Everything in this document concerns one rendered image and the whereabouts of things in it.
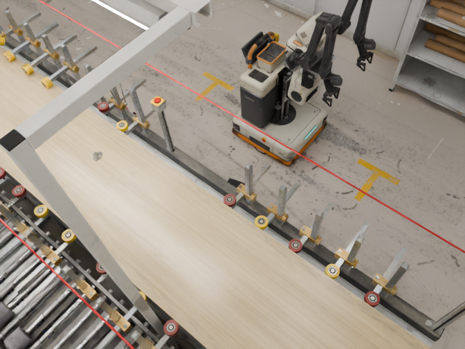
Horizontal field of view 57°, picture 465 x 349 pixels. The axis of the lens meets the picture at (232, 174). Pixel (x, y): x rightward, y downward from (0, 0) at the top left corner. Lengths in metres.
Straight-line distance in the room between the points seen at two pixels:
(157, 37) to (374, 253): 2.76
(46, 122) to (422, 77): 4.02
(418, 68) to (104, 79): 3.94
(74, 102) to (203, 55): 3.84
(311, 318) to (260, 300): 0.29
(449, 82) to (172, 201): 3.08
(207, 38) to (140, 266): 3.20
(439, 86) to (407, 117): 0.43
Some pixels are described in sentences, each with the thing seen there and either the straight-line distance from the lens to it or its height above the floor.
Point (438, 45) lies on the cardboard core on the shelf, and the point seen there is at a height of 0.59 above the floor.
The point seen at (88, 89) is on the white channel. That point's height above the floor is 2.46.
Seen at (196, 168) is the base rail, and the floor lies 0.70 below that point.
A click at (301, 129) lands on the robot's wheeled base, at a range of 3.82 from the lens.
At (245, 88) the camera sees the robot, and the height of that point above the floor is 0.71.
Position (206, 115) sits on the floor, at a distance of 4.31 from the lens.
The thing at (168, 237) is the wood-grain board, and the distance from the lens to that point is 2.62.
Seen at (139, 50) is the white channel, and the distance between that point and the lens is 1.23.
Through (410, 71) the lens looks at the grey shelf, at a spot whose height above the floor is 0.14.
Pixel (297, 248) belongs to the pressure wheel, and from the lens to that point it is 2.54.
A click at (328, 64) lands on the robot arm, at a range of 2.88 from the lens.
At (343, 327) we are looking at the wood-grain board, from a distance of 2.44.
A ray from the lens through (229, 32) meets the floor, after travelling 5.19.
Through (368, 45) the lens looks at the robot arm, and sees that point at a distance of 3.23.
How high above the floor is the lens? 3.23
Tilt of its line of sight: 57 degrees down
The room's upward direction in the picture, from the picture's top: 5 degrees counter-clockwise
